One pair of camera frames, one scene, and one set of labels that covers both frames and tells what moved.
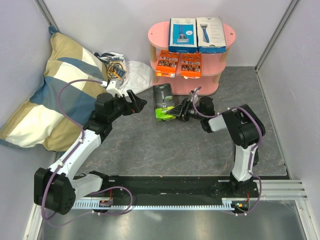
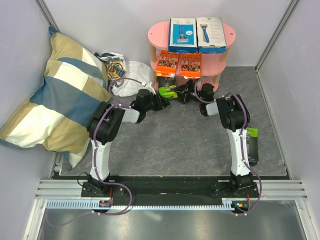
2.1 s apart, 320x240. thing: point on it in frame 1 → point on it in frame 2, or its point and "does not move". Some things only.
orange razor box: x=167 y=64 does not move
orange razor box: x=191 y=65 does not move
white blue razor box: x=210 y=35 does not move
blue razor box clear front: x=182 y=35 does not move
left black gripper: x=136 y=106 → x=161 y=102
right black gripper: x=180 y=111 → x=183 y=97
